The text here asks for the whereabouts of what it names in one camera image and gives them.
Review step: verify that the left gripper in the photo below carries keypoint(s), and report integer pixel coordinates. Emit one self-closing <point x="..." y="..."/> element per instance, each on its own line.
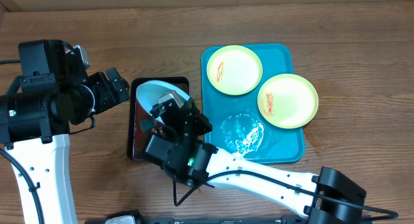
<point x="98" y="81"/>

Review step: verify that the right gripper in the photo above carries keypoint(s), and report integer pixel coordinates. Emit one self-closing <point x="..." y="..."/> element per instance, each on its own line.
<point x="174" y="117"/>

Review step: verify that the light blue plate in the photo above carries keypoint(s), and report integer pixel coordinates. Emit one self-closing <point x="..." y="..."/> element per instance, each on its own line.
<point x="148" y="93"/>

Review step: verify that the yellow plate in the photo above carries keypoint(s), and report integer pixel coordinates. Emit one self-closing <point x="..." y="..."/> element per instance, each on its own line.
<point x="234" y="70"/>
<point x="287" y="101"/>

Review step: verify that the wet sponge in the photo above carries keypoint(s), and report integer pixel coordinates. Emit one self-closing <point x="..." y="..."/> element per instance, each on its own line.
<point x="147" y="124"/>

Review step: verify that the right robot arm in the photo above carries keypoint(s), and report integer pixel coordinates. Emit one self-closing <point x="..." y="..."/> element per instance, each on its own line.
<point x="327" y="197"/>

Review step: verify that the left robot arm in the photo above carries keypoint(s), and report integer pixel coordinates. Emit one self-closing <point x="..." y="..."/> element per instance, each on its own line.
<point x="53" y="93"/>

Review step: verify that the black tray with red water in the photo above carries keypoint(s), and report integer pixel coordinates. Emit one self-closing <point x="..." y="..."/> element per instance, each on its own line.
<point x="135" y="133"/>

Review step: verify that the teal plastic tray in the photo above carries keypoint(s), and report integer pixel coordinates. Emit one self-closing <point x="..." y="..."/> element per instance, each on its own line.
<point x="238" y="126"/>

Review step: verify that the yellow plate top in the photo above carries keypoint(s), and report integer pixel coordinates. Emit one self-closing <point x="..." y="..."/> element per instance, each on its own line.
<point x="234" y="70"/>

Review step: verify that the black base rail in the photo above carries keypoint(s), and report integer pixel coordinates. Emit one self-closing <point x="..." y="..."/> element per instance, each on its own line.
<point x="135" y="217"/>

